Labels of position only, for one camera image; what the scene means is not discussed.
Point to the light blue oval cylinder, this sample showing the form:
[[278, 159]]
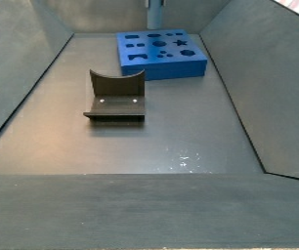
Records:
[[155, 14]]

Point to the blue foam shape board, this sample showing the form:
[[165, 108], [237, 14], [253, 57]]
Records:
[[165, 53]]

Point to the black curved fixture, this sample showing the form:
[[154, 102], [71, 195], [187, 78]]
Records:
[[119, 95]]

